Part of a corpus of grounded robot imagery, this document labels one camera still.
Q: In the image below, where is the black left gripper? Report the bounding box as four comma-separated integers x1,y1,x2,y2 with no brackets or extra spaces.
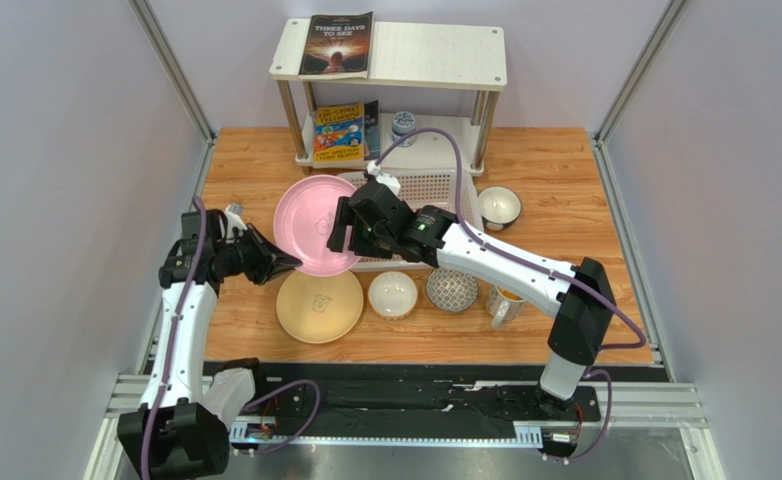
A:
214,224,302,287

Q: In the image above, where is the pink plate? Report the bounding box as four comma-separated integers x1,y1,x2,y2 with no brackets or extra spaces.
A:
273,175,359,277

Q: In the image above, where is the yellow plate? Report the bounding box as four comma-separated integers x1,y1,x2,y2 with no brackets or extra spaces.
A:
276,271,364,344

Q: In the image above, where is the white plastic basket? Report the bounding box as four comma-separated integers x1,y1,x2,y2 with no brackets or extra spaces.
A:
351,168,484,273

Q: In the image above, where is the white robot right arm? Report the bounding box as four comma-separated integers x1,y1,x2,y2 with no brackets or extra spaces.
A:
327,181,618,402

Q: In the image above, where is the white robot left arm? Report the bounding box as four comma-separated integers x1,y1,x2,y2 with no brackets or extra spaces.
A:
117,203,302,479

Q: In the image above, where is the yellow treehouse book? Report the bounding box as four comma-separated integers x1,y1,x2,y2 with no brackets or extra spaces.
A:
313,102,365,163

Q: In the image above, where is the white striped bowl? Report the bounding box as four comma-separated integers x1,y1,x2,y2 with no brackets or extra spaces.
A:
367,271,418,320

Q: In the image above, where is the dark blue book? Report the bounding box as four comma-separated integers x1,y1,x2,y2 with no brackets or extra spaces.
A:
364,100,381,161

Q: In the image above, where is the blue white ceramic jar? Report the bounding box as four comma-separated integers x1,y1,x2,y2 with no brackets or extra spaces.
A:
391,111,417,147

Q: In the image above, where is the grey patterned bowl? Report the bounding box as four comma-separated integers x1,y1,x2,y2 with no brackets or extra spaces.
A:
425,268,479,314

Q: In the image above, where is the white bowl dark outside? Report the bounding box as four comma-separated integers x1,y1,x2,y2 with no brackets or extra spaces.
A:
478,186,523,231

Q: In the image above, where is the dark Three Days book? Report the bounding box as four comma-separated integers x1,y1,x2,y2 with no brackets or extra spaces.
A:
298,12,374,79

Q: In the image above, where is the patterned mug yellow inside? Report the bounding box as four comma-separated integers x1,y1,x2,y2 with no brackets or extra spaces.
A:
485,286,526,330

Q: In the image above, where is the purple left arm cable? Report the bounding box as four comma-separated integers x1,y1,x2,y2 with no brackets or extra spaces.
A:
139,195,322,480

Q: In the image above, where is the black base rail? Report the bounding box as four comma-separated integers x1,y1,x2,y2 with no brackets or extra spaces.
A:
141,359,602,461

